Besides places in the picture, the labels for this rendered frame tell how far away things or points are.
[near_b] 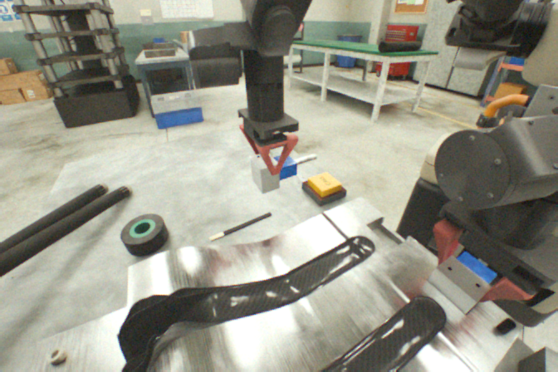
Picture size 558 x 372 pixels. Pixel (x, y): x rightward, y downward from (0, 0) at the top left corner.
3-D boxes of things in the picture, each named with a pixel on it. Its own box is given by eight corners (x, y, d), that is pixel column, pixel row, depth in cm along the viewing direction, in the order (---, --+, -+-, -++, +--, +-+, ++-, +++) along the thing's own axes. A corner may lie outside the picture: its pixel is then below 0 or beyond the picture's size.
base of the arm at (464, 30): (536, 9, 34) (459, 7, 42) (555, -32, 28) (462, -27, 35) (517, 52, 35) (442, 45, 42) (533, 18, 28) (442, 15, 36)
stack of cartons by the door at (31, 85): (56, 95, 458) (36, 55, 414) (50, 99, 433) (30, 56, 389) (10, 101, 427) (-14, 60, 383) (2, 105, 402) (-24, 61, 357)
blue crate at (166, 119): (199, 113, 341) (197, 99, 330) (204, 122, 310) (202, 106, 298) (157, 119, 319) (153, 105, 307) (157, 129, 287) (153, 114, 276)
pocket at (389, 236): (379, 229, 39) (384, 215, 38) (403, 252, 36) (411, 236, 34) (360, 240, 38) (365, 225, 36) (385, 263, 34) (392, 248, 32)
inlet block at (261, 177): (308, 161, 49) (309, 139, 46) (321, 173, 45) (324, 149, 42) (252, 179, 44) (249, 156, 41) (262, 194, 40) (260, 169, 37)
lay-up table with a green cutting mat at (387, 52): (325, 81, 526) (329, 33, 471) (420, 112, 348) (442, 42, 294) (284, 87, 479) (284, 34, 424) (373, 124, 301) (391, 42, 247)
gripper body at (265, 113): (261, 143, 31) (257, 90, 27) (237, 119, 39) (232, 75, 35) (300, 134, 34) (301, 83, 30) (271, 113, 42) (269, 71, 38)
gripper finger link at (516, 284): (487, 333, 21) (547, 285, 16) (428, 279, 27) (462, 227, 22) (515, 300, 24) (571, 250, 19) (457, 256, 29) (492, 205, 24)
